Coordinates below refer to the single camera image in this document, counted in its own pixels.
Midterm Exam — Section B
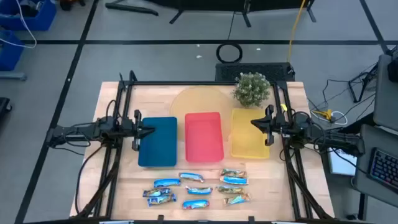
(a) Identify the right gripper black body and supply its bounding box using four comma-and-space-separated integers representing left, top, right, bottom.
264, 105, 289, 147

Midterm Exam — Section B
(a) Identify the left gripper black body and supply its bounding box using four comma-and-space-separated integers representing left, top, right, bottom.
122, 109, 143, 152

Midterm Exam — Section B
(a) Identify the chocolate chip granola bar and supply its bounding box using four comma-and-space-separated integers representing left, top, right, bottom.
179, 172, 205, 184
220, 175, 249, 186
182, 199, 210, 210
185, 185, 213, 196

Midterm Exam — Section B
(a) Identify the dark blue granola bar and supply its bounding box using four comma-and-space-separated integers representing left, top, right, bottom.
142, 187, 172, 198
146, 194, 178, 207

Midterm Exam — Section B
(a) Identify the blue plastic tray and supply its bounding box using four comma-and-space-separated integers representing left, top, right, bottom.
137, 116, 178, 167

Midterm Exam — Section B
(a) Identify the yellow plastic tray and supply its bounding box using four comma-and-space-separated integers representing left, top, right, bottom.
229, 108, 271, 160

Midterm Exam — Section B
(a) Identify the small green potted plant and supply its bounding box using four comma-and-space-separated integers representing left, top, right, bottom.
231, 72, 272, 108

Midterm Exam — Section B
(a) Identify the red plastic tray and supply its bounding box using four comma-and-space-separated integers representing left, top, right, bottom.
184, 111, 224, 164

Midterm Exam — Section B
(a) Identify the round yellow placemat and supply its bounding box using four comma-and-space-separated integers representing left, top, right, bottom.
169, 86, 237, 141

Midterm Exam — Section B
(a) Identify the yellow power plug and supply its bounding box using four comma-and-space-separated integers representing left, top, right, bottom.
312, 108, 334, 121

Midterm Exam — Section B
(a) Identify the white paper booklet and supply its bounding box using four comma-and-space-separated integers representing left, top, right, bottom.
327, 146, 358, 177

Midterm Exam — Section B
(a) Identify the grey desk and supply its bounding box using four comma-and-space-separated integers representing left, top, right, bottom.
351, 123, 398, 208

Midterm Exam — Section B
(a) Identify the backlit black keyboard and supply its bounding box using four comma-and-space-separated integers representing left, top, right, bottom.
369, 147, 398, 194

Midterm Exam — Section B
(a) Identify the black bar on floor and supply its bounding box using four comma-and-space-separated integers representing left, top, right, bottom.
104, 2, 160, 17

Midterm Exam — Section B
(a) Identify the grey side table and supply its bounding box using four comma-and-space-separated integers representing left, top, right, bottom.
373, 54, 398, 132

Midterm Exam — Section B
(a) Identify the black floor object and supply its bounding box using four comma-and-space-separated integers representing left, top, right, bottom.
0, 96, 13, 121

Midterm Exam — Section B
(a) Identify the grey metal bar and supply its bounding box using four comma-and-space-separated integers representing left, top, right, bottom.
0, 71, 27, 82

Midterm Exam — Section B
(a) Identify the large blue storage bin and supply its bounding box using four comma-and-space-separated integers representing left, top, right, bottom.
0, 0, 58, 32

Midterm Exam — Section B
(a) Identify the small blue storage bin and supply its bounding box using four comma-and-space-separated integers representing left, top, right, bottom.
0, 30, 25, 72

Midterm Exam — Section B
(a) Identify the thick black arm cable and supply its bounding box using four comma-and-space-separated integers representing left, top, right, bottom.
74, 144, 105, 215

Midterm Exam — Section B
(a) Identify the coiled black cable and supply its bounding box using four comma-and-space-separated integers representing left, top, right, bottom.
216, 11, 244, 64

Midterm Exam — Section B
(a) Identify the yellow cable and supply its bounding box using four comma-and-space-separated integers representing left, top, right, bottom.
286, 0, 307, 63

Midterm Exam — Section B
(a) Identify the tangle of black cables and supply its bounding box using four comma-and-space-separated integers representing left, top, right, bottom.
322, 60, 379, 104

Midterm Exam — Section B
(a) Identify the white cable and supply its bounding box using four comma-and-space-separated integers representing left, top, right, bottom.
0, 0, 38, 50

